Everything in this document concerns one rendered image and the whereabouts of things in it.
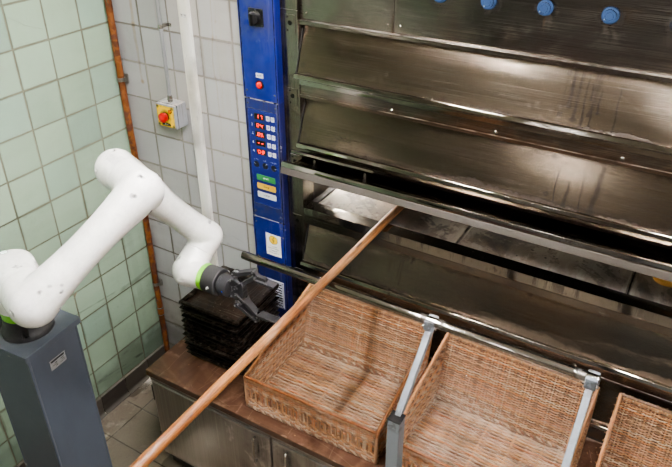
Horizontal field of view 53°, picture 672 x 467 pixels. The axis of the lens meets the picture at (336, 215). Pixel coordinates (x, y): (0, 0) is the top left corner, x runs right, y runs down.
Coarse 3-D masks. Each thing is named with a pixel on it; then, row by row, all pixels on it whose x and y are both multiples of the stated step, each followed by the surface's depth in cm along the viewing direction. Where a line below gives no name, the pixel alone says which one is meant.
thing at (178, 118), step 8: (160, 104) 269; (168, 104) 268; (176, 104) 268; (184, 104) 271; (160, 112) 271; (176, 112) 268; (184, 112) 272; (168, 120) 271; (176, 120) 269; (184, 120) 273; (176, 128) 271
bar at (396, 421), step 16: (256, 256) 235; (288, 272) 229; (304, 272) 227; (336, 288) 220; (384, 304) 213; (416, 320) 208; (432, 320) 206; (464, 336) 201; (480, 336) 199; (512, 352) 195; (528, 352) 193; (416, 368) 204; (560, 368) 189; (576, 368) 187; (592, 384) 184; (400, 400) 203; (400, 416) 202; (400, 432) 202; (576, 432) 183; (400, 448) 207; (400, 464) 212
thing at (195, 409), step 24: (384, 216) 253; (360, 240) 238; (336, 264) 225; (312, 288) 214; (288, 312) 204; (264, 336) 195; (240, 360) 186; (216, 384) 179; (192, 408) 171; (168, 432) 165; (144, 456) 159
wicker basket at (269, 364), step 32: (320, 320) 277; (352, 320) 269; (384, 320) 262; (288, 352) 274; (320, 352) 279; (384, 352) 266; (416, 352) 246; (256, 384) 245; (288, 384) 263; (320, 384) 263; (352, 384) 263; (384, 384) 263; (416, 384) 252; (288, 416) 245; (320, 416) 235; (352, 416) 249; (384, 416) 228; (352, 448) 235; (384, 448) 236
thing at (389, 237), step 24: (312, 216) 263; (336, 216) 258; (360, 216) 258; (384, 240) 250; (408, 240) 244; (432, 240) 243; (480, 264) 233; (504, 264) 230; (552, 288) 222; (576, 288) 218; (600, 288) 218; (624, 312) 212; (648, 312) 208
